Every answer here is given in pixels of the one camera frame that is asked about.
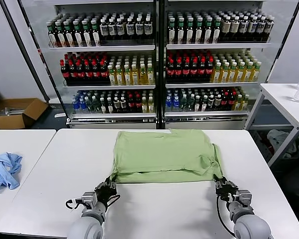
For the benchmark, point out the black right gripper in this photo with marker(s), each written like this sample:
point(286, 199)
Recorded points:
point(226, 191)

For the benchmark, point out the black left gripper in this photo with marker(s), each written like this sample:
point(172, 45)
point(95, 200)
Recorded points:
point(104, 194)

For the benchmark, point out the light green polo shirt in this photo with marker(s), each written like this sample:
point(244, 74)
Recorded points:
point(164, 152)

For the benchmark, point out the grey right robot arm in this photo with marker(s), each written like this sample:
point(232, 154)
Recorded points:
point(251, 224)

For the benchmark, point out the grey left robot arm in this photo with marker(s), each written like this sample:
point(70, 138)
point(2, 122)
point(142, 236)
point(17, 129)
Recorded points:
point(89, 224)

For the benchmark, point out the grey crumpled cloth pile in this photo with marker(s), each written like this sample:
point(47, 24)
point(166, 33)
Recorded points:
point(276, 139)

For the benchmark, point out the small dark bottle white label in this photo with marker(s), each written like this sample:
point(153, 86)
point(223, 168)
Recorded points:
point(110, 107)
point(197, 105)
point(103, 107)
point(204, 105)

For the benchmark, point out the small clear green bottle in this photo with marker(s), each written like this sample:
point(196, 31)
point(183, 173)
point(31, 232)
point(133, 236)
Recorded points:
point(183, 103)
point(96, 105)
point(191, 103)
point(89, 105)

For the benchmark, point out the small dark bottle tan label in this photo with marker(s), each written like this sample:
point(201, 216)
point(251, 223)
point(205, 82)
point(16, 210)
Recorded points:
point(217, 100)
point(117, 104)
point(123, 104)
point(210, 100)

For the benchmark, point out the small yellow drink bottle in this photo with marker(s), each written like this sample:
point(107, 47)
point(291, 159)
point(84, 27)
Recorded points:
point(144, 105)
point(151, 105)
point(244, 104)
point(238, 104)

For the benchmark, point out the small red-cap cola bottle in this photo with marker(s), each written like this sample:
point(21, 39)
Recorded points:
point(131, 104)
point(138, 104)
point(231, 101)
point(224, 102)

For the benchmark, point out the small blue drink bottle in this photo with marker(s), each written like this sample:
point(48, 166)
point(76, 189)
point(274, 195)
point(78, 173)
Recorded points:
point(176, 104)
point(76, 105)
point(83, 105)
point(168, 104)

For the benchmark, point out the small white flat object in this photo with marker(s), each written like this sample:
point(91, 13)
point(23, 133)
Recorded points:
point(59, 115)

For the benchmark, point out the white side table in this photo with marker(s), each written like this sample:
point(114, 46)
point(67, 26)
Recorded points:
point(279, 94)

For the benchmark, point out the yellow tea bottle white label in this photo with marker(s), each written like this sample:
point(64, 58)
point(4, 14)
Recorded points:
point(119, 77)
point(135, 77)
point(127, 77)
point(111, 77)
point(150, 77)
point(142, 77)

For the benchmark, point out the open cardboard box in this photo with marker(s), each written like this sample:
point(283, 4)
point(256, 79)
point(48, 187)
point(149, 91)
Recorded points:
point(32, 109)

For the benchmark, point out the yellow juice bottle green cap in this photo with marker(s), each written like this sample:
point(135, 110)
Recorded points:
point(232, 74)
point(240, 74)
point(248, 74)
point(216, 74)
point(224, 74)
point(256, 73)

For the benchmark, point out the crumpled light blue garment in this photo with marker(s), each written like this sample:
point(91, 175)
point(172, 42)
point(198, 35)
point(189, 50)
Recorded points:
point(0, 174)

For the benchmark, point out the silver metal parts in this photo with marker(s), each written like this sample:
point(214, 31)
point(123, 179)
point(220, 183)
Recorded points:
point(13, 110)

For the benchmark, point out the white beverage display cabinet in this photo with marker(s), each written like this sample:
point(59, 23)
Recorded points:
point(214, 46)
point(109, 47)

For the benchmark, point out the green-cap dark tea bottle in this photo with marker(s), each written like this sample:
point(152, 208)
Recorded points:
point(207, 33)
point(78, 37)
point(172, 33)
point(96, 37)
point(180, 33)
point(69, 37)
point(189, 33)
point(198, 33)
point(87, 37)
point(216, 33)
point(52, 37)
point(61, 37)

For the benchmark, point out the white-cap blue-label dark bottle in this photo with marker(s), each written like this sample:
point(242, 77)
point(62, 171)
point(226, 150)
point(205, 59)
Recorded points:
point(129, 29)
point(251, 27)
point(104, 30)
point(243, 27)
point(139, 29)
point(112, 30)
point(260, 27)
point(269, 27)
point(147, 29)
point(120, 30)

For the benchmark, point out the white-cap tan-label dark bottle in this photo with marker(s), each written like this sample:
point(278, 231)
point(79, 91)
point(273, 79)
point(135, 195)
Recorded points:
point(225, 28)
point(234, 28)

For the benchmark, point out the black-framed glass cabinet door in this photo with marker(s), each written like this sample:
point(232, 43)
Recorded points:
point(281, 25)
point(31, 49)

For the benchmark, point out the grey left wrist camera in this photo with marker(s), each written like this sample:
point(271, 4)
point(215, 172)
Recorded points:
point(88, 198)

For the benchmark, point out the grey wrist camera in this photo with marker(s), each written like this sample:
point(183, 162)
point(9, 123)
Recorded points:
point(88, 198)
point(244, 196)

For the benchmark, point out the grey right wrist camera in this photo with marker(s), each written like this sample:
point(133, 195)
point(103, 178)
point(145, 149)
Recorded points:
point(244, 196)

